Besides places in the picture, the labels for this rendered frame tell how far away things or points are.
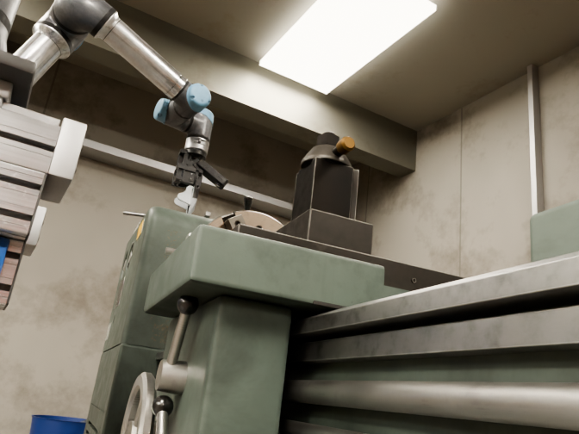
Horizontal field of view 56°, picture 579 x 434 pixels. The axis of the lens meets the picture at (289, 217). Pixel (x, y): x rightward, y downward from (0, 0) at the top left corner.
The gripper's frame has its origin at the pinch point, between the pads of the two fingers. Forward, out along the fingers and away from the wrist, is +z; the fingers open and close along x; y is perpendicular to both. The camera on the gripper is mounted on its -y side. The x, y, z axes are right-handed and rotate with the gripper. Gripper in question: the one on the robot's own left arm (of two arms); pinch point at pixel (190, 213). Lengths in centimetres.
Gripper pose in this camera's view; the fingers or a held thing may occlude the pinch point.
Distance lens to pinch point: 171.7
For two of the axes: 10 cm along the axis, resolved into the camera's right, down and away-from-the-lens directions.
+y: -9.1, -2.3, -3.3
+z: -1.2, 9.4, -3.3
